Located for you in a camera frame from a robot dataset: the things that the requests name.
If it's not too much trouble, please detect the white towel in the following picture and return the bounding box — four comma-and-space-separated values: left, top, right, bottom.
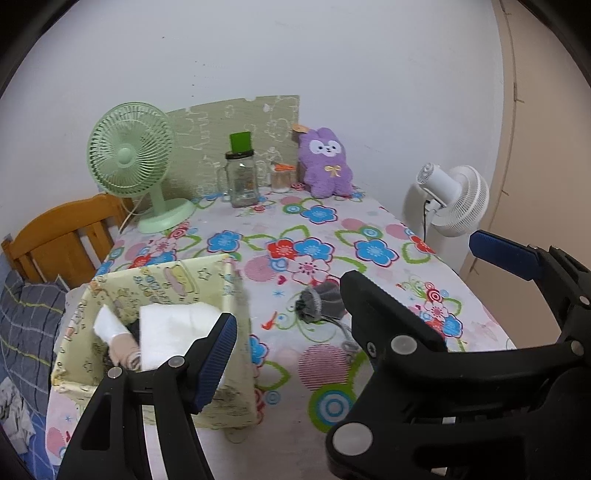
139, 302, 222, 371

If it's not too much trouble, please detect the yellow birthday storage box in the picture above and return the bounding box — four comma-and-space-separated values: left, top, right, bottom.
51, 254, 257, 429

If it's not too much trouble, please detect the crumpled white cloth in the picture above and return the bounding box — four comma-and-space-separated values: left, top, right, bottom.
0, 377, 35, 455

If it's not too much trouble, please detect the grey plaid pillow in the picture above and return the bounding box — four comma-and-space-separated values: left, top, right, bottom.
1, 270, 65, 416

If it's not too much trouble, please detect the wooden bed headboard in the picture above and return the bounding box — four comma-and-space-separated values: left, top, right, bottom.
1, 193, 131, 287

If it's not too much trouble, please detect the white standing fan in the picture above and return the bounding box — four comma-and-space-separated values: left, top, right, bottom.
405, 163, 490, 241

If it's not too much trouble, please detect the grey rolled sock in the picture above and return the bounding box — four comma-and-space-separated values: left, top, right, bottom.
294, 281, 361, 354

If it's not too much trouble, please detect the floral tablecloth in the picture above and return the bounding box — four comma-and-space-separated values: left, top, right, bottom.
44, 186, 516, 480

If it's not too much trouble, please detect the glass mason jar mug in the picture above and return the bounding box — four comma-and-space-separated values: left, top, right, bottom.
216, 150, 259, 208

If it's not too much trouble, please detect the green desk fan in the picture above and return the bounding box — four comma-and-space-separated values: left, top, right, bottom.
87, 102, 195, 234

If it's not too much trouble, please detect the cotton swab jar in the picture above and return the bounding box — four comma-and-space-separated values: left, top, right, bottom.
270, 162, 296, 193

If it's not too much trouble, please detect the purple plush bunny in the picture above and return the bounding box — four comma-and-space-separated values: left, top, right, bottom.
293, 124, 353, 199

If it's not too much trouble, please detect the green patterned cardboard panel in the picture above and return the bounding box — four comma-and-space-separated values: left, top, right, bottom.
162, 95, 300, 199

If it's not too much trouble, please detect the green cylindrical cap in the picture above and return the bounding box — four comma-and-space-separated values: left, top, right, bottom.
229, 131, 252, 154

